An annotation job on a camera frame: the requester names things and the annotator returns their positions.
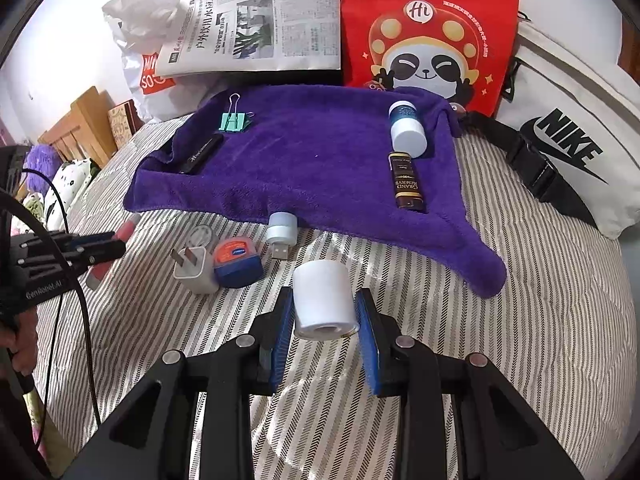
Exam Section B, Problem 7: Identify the white floral cloth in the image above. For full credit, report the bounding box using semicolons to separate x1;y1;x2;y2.
42;157;101;221

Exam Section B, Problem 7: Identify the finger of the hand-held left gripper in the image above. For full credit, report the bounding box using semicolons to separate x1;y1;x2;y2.
15;240;128;281
30;230;121;253

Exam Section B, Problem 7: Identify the red paper gift bag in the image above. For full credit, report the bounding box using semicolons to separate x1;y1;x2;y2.
336;0;521;118

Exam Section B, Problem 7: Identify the patterned red-edged box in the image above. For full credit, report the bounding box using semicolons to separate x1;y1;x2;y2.
107;99;143;148

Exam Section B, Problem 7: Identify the wooden headboard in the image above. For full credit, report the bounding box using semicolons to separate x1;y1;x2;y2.
37;86;118;171

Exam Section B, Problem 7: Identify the black cable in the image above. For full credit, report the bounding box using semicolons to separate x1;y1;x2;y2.
20;167;108;428

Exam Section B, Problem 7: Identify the white charger plug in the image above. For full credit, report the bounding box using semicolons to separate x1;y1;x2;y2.
170;246;220;295

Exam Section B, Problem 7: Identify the purple towel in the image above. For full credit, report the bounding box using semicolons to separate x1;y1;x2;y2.
124;85;507;297

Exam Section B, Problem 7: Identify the black lighter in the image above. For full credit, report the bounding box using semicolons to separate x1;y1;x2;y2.
175;133;225;175

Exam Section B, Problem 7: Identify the dark brown stick packet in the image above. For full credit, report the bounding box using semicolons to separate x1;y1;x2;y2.
388;151;427;213

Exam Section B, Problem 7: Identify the striped bed quilt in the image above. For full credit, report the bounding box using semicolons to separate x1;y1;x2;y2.
30;110;632;480

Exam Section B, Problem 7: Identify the clear suction cup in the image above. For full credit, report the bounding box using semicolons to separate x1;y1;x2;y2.
187;223;217;251

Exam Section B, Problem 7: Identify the white waist bag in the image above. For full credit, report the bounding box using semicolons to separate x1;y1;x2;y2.
462;10;640;240

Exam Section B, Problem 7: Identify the white plastic shopping bag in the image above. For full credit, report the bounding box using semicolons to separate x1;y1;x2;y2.
102;0;201;122

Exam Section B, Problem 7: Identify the mint green binder clip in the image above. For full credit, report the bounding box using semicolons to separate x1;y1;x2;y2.
219;92;255;134

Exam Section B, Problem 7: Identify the purple fuzzy cloth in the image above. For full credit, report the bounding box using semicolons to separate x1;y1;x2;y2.
22;145;56;181

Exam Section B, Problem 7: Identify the black flat box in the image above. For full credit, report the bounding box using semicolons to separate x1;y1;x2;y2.
220;70;345;89

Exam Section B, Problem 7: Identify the folded newspaper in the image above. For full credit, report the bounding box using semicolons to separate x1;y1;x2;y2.
155;0;343;78

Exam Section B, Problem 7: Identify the pink highlighter pen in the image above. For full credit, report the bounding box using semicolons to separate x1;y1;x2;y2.
85;212;142;291

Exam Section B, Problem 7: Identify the white tape roll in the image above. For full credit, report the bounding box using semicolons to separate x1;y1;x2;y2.
292;261;360;342

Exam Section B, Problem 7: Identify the person's left hand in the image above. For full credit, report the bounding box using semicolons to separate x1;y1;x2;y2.
0;305;40;392

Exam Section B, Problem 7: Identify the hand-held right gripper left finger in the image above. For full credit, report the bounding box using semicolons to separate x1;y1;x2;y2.
65;287;297;480

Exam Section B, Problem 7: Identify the orange and blue small case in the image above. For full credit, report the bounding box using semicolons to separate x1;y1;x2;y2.
212;238;265;289

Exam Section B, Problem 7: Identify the white plug-in night light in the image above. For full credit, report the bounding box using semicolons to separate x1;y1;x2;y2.
265;211;300;262

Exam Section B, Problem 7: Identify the blue and white bottle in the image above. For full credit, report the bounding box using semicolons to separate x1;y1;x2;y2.
389;101;428;157

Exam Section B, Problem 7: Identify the brown wooden door frame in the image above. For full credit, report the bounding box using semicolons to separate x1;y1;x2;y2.
619;12;640;70

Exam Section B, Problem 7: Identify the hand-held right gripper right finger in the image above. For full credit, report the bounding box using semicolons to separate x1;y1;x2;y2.
354;288;586;480

